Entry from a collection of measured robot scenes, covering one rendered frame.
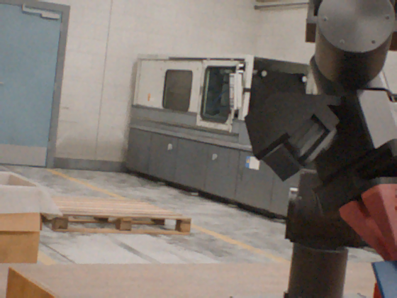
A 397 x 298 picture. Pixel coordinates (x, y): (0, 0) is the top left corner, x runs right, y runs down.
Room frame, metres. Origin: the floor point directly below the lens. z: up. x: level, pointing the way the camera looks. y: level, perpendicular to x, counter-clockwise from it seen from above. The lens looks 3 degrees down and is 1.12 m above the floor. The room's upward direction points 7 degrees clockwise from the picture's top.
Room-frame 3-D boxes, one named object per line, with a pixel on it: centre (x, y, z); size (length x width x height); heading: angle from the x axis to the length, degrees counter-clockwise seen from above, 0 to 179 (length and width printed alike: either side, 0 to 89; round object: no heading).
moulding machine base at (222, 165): (9.89, -0.74, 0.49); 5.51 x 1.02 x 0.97; 29
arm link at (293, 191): (0.95, -0.15, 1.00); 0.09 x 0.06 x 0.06; 82
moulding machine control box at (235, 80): (9.49, -0.37, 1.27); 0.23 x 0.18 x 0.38; 119
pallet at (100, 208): (7.31, 0.75, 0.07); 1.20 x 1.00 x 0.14; 121
